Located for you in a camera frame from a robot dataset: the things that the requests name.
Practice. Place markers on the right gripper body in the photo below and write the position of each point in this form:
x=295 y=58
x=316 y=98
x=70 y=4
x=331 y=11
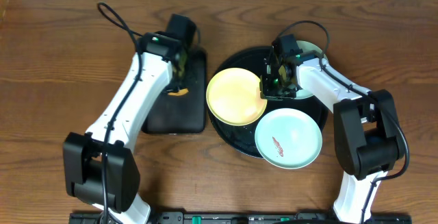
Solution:
x=275 y=88

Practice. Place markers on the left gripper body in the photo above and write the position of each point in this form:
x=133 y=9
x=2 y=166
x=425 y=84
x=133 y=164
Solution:
x=183 y=77

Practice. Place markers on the light green plate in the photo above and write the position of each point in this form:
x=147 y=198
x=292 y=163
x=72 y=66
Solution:
x=288 y=138
x=306 y=47

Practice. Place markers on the yellow plate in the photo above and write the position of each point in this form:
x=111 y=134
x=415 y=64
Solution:
x=234 y=97

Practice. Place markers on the orange green sponge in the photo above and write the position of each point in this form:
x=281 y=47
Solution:
x=179 y=93

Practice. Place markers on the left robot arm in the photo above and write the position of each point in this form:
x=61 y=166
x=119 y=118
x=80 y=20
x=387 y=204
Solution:
x=99 y=166

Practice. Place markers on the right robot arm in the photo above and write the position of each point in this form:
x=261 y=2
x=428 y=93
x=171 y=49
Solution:
x=370 y=145

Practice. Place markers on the black round tray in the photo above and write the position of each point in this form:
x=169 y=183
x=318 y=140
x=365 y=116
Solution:
x=242 y=138

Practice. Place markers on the black rectangular tray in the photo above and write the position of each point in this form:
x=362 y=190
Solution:
x=185 y=114

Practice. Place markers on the light green front plate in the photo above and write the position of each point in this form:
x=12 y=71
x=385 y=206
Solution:
x=288 y=138

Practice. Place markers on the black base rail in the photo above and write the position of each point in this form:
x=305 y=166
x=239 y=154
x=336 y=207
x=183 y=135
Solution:
x=181 y=218

